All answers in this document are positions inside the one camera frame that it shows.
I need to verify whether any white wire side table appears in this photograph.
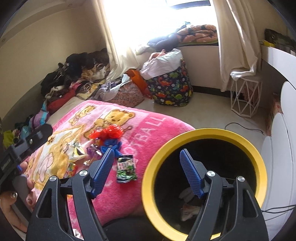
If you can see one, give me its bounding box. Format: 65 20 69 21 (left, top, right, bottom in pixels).
230 76 262 118

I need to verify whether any dinosaur print laundry basket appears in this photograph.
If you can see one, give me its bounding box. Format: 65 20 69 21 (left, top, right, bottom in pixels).
146 58 193 107

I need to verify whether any green black snack packet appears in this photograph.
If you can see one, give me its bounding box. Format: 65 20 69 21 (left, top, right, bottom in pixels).
116 155 137 183

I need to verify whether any left cream curtain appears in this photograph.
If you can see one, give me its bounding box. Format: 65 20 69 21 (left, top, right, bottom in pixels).
92 1 139 81

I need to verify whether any pile of dark clothes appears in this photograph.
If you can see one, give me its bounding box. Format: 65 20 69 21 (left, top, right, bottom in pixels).
41 48 109 97

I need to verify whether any floral fabric basket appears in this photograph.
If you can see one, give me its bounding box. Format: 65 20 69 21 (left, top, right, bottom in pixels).
108 81 144 108

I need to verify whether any pink bear print blanket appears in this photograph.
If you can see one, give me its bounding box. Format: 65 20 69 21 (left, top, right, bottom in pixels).
26 100 193 224

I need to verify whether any cream curtain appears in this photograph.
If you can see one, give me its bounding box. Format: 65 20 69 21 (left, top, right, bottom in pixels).
92 1 139 81
211 1 261 92

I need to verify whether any person's left hand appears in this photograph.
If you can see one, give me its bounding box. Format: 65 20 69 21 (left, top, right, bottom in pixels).
0 161 38 233

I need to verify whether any yellow rimmed black trash bin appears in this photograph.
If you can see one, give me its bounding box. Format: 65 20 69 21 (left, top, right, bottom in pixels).
142 128 268 240

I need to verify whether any yellow snack bag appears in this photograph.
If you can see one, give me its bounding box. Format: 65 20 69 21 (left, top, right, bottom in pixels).
69 142 87 163

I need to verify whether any purple candy wrapper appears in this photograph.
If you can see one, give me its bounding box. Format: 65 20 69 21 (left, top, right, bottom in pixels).
83 144 102 166

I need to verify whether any dark blue jacket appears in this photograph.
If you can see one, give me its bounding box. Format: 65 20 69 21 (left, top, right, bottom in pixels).
147 34 179 52

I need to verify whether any red plastic mesh wrapper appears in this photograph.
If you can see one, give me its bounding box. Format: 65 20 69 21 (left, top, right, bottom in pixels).
88 124 124 141

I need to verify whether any right cream curtain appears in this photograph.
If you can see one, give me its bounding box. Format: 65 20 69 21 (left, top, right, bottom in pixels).
211 1 261 92

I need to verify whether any white plastic bag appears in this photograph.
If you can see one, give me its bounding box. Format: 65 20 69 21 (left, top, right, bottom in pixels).
139 49 183 80

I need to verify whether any orange paper bag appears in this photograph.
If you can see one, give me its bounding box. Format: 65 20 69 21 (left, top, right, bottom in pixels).
125 69 152 99

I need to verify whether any crumpled white paper trash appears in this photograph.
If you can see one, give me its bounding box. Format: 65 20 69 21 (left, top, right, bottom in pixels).
179 187 201 221

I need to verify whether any white cloud shaped chair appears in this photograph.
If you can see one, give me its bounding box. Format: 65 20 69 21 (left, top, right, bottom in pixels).
260 81 295 240

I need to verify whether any dark camouflage pouch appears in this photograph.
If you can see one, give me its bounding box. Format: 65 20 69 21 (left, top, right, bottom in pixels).
264 29 294 47

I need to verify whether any orange patterned blanket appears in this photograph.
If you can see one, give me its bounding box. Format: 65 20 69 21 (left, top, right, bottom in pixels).
176 25 218 44

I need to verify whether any colourful red snack packet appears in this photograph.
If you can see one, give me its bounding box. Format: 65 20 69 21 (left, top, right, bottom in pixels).
63 163 78 178

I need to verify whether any white vanity desk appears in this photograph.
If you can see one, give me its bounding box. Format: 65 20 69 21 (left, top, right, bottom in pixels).
261 45 296 86

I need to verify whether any black floor cable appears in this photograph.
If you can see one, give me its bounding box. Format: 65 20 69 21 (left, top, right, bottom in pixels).
224 122 265 135

